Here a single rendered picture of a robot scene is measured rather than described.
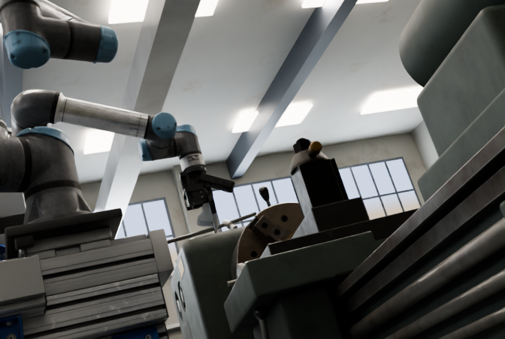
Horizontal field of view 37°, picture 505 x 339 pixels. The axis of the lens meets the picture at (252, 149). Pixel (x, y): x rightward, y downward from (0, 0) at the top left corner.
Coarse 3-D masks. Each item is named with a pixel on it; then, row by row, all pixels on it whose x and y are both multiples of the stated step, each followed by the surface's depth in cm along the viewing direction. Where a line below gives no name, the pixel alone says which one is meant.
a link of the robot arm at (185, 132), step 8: (184, 128) 239; (192, 128) 241; (176, 136) 238; (184, 136) 238; (192, 136) 239; (176, 144) 236; (184, 144) 237; (192, 144) 238; (184, 152) 237; (192, 152) 236; (200, 152) 238
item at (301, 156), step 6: (306, 150) 145; (294, 156) 146; (300, 156) 144; (306, 156) 144; (318, 156) 143; (324, 156) 144; (294, 162) 145; (300, 162) 143; (306, 162) 143; (294, 168) 144
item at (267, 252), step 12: (384, 216) 135; (396, 216) 135; (408, 216) 136; (336, 228) 133; (348, 228) 133; (360, 228) 133; (372, 228) 134; (384, 228) 134; (396, 228) 134; (288, 240) 130; (300, 240) 131; (312, 240) 131; (324, 240) 131; (264, 252) 133; (276, 252) 129
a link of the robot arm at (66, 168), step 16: (48, 128) 158; (32, 144) 154; (48, 144) 156; (64, 144) 158; (32, 160) 152; (48, 160) 154; (64, 160) 156; (32, 176) 152; (48, 176) 153; (64, 176) 154
